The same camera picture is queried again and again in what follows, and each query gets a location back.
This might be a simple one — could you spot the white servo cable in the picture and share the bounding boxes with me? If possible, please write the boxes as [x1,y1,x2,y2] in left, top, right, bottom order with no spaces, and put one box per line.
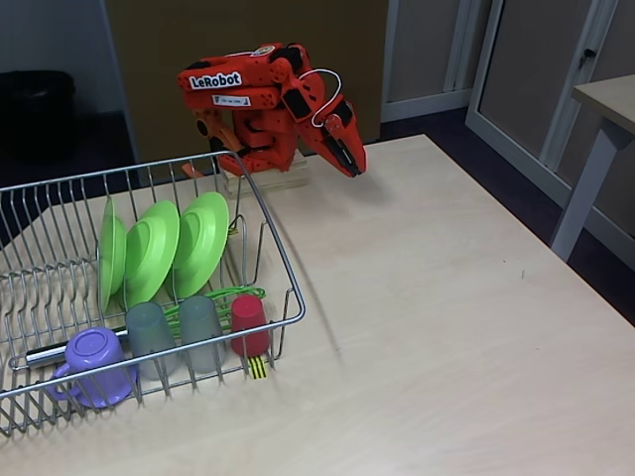
[300,68,344,126]

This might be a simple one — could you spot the purple plastic mug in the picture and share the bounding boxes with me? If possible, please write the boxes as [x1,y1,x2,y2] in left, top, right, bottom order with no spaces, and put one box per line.
[47,327,140,412]

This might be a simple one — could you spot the red plastic cup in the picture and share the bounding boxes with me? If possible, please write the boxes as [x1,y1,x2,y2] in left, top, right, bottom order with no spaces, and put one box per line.
[229,295,272,358]

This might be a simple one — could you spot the green plastic plate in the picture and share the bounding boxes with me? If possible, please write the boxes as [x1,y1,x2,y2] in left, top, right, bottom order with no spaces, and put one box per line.
[172,191,231,300]
[97,195,128,313]
[123,199,181,311]

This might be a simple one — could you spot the beige side table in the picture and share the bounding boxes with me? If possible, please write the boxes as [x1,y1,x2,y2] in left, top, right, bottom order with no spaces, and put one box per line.
[550,73,635,262]

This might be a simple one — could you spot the translucent grey plastic cup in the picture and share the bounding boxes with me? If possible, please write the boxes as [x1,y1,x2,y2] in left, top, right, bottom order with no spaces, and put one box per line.
[178,296,229,376]
[124,300,180,381]

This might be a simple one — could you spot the white framed cabinet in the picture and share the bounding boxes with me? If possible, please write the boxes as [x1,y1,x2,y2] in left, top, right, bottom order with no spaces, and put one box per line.
[380,0,475,125]

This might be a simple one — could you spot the grey sliding door cabinet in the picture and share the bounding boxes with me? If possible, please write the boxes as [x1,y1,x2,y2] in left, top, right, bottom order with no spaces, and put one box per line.
[464,0,635,234]

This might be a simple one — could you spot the black waste bin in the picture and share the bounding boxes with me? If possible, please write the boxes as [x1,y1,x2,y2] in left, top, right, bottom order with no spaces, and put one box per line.
[0,69,76,160]

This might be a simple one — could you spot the metal wire dish rack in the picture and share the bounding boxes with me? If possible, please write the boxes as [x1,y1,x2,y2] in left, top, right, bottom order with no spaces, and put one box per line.
[0,151,308,437]

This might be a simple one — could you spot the brown pin board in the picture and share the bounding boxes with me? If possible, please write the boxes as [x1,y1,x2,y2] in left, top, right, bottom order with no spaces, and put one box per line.
[103,0,388,165]

